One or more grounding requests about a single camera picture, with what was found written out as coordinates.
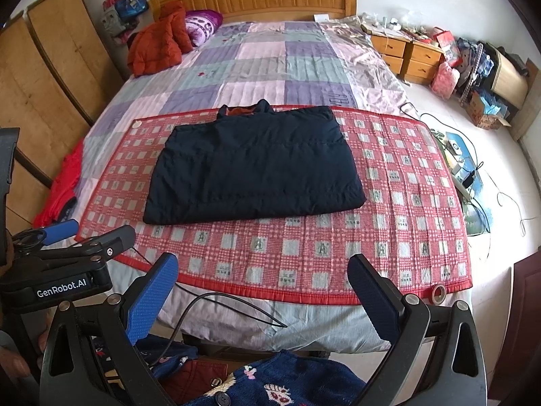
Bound navy padded jacket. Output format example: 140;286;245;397
143;98;368;226

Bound navy patterned knit sweater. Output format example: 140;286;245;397
91;334;366;406

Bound red checkered mat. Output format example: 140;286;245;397
76;104;473;305

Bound light wooden cabinet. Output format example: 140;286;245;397
490;44;531;113

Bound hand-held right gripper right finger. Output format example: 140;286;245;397
347;254;487;406

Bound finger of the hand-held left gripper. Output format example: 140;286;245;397
13;219;80;255
25;225;137;269

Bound wooden wardrobe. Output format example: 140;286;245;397
0;0;127;229

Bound maroon quilted garment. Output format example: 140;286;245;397
158;357;231;406

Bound pink bag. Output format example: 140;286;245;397
431;61;461;98

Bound white power strip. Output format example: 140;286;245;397
450;165;478;189

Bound open cardboard box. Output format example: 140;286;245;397
469;91;512;130

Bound black cable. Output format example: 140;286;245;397
133;247;289;366

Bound purple floral pillow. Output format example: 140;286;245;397
185;9;223;47

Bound dark red door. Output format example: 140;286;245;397
499;258;541;406

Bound red garment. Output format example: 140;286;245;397
33;141;85;229

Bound orange padded jacket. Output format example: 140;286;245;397
127;1;195;77

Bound power strip and items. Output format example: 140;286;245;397
399;101;537;238

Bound blue backpack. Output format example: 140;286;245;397
111;0;149;21

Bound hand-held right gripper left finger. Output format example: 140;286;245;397
39;252;179;406

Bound person's left hand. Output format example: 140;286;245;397
0;330;48;383

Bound patchwork bed quilt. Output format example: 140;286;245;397
42;19;423;354

